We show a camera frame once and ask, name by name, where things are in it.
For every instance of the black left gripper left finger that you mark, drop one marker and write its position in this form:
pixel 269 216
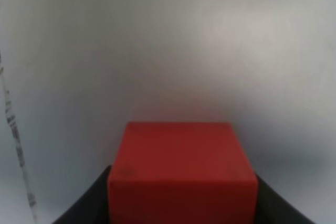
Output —
pixel 92 206

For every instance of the red block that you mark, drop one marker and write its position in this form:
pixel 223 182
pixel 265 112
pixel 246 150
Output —
pixel 181 173

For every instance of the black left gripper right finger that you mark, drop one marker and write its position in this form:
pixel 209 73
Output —
pixel 271 208

